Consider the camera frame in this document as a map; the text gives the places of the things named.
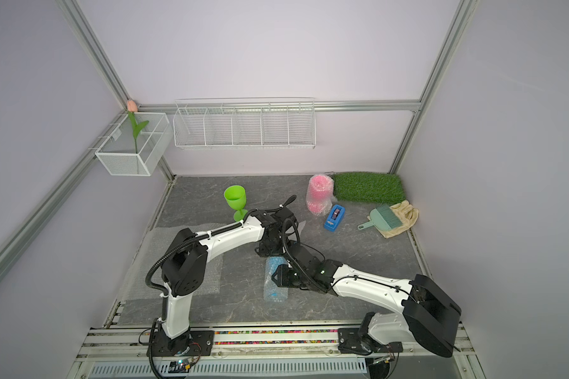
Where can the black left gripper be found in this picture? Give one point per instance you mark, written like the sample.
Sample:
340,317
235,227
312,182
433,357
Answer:
265,253

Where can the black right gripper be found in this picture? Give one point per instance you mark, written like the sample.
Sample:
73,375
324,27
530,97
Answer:
279,276

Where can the blue plastic wine glass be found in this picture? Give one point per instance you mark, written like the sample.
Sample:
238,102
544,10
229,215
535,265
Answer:
272,293

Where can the blue tape dispenser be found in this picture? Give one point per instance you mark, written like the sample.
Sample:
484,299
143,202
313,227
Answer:
334,218

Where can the pink plastic wine glass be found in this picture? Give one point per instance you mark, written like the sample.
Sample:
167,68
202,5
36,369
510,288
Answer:
320,192

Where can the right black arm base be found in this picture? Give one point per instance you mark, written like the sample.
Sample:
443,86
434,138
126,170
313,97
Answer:
352,341

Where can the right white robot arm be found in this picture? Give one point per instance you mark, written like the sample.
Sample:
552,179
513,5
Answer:
418,309

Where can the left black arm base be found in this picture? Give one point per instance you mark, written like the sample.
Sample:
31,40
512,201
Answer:
191,343

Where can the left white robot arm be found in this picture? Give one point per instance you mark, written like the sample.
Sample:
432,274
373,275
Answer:
181,270

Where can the green plastic wine glass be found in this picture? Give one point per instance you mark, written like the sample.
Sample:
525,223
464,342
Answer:
236,199

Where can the green dustpan brush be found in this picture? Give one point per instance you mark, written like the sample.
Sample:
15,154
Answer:
382,218

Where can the green artificial grass mat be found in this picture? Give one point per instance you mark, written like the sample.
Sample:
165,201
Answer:
368,187

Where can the beige cloth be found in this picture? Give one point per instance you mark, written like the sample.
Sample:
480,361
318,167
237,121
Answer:
407,214

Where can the artificial pink tulip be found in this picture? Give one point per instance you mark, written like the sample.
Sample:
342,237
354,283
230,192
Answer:
136,127

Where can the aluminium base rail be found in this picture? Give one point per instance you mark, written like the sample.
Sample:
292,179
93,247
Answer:
278,340

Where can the white wire wall shelf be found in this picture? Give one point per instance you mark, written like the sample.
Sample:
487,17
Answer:
259,122

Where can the white slotted cable duct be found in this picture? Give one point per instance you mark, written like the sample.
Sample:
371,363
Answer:
232,368

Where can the white mesh wall basket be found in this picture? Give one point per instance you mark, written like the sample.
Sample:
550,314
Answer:
117,152

